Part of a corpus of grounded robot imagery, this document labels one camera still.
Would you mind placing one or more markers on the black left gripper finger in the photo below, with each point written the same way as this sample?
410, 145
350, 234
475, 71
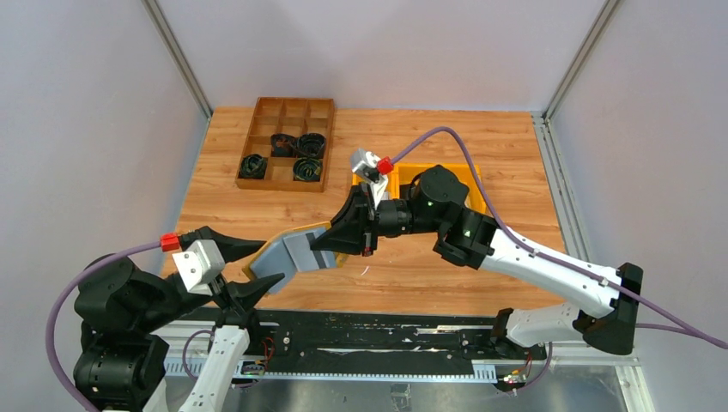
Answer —
232, 249
242, 297

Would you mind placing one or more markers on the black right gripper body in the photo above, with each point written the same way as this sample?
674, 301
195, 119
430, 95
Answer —
370, 234

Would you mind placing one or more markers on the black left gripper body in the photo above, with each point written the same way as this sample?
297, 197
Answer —
216, 287

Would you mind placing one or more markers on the grey striped credit card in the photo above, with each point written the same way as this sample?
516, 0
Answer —
304, 258

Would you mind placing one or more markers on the yellow leather card holder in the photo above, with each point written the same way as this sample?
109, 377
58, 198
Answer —
284, 244

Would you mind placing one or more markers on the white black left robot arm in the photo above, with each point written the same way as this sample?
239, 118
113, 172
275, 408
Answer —
121, 307

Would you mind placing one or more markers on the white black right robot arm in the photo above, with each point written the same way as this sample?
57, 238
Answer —
600, 307

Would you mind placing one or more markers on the yellow middle plastic bin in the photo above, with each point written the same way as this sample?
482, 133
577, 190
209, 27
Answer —
403, 174

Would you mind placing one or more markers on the yellow right plastic bin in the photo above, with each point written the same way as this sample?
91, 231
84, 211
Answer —
474, 199

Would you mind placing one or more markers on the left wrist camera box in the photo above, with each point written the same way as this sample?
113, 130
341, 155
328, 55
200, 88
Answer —
199, 265

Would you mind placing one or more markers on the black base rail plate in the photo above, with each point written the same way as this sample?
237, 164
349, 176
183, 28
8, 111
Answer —
363, 345

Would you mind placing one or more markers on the aluminium frame rail right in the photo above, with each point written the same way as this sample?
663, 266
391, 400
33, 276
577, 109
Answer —
573, 237

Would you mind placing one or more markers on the aluminium frame rail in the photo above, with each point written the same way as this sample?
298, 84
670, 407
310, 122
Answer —
573, 237
174, 48

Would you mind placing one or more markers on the aluminium frame rail left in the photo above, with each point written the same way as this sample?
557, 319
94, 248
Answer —
174, 48

